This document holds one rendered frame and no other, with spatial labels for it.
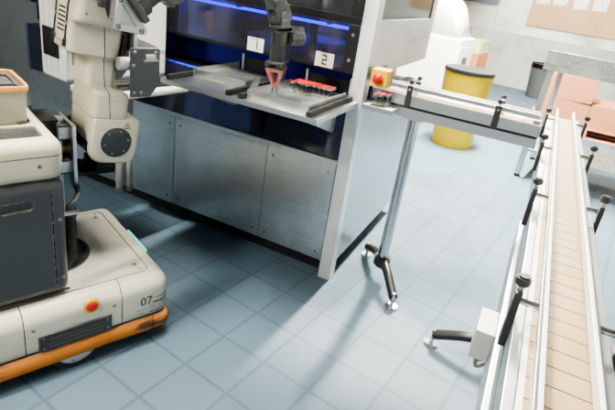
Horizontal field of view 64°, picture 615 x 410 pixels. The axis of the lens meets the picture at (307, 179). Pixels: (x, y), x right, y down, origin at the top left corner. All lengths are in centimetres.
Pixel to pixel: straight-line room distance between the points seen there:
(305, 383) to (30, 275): 98
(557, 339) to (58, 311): 145
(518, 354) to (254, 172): 186
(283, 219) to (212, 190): 42
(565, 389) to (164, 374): 144
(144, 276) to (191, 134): 94
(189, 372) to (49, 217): 72
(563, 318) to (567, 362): 10
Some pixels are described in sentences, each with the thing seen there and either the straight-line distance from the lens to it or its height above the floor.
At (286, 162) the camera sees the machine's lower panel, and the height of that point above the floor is 52.
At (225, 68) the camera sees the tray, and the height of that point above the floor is 89.
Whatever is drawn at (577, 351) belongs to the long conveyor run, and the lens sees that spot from 78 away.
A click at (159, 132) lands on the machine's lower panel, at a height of 47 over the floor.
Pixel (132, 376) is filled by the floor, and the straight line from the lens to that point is 190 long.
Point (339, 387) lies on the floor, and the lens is 192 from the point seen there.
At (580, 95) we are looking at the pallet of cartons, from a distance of 665.
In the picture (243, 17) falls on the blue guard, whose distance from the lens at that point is 230.
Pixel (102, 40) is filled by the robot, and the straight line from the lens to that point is 173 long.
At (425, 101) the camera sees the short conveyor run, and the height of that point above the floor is 93.
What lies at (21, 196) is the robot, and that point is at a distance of 160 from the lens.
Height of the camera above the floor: 134
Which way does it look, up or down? 22 degrees down
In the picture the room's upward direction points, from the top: 9 degrees clockwise
